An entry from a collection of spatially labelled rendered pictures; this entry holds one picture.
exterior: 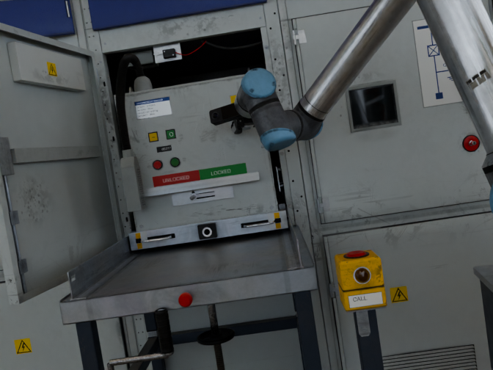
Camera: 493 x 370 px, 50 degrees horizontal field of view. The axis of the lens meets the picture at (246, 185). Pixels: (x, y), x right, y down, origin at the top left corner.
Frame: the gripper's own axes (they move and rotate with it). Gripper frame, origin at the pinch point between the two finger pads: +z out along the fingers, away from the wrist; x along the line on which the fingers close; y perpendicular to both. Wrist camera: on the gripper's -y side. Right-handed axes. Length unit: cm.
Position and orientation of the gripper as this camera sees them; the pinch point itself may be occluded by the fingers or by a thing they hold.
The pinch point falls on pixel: (232, 128)
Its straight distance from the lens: 175.2
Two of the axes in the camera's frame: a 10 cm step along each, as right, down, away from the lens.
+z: -1.7, 2.3, 9.6
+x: -2.0, -9.6, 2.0
